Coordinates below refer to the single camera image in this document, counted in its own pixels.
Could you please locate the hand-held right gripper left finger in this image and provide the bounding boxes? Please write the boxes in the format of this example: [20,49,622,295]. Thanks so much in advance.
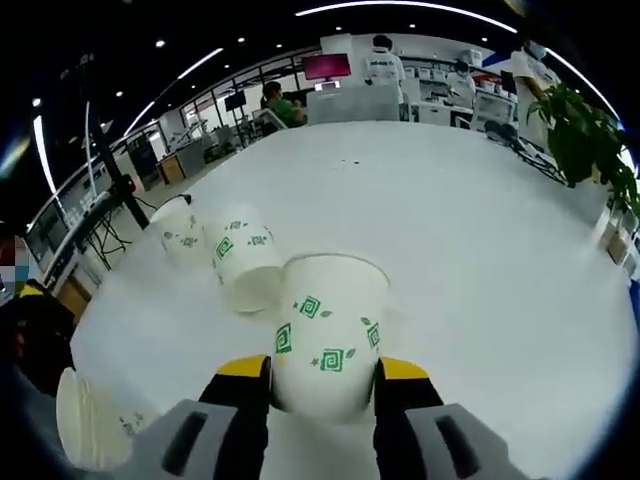
[134,353,274,480]

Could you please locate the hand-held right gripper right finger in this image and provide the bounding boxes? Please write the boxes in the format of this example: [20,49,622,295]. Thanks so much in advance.
[372,355,512,480]

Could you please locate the printed white paper cup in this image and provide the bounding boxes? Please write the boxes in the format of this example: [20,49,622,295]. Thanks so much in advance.
[271,253,391,424]
[148,199,207,271]
[54,367,154,474]
[203,202,285,315]

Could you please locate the laptop on stand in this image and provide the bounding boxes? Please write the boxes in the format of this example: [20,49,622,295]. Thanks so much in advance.
[24,192,121,274]

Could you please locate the black tripod stand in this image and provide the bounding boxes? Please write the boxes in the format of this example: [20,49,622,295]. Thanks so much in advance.
[59,52,151,231]

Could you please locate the curved ceiling light strip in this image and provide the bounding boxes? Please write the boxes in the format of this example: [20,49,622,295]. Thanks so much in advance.
[544,47,621,119]
[32,115,56,194]
[294,0,519,36]
[124,47,225,139]

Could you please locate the wooden cabinet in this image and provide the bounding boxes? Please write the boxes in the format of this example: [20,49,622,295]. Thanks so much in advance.
[156,152,187,185]

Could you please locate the black monitor on rolling stand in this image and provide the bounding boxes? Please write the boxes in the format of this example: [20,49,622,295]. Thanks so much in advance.
[223,91,247,146]

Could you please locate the group of ceiling spotlights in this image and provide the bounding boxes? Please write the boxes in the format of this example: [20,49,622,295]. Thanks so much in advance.
[30,22,490,109]

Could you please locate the green potted plant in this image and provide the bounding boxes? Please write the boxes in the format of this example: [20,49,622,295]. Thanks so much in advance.
[527,82,640,214]

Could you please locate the white mesh chair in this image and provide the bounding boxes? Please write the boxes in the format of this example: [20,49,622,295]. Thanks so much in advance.
[305,83,402,124]

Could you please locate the black cables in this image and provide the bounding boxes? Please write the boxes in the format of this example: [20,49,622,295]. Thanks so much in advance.
[483,122,569,184]

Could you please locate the magenta wall screen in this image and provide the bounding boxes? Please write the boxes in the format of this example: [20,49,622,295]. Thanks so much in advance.
[301,53,351,84]

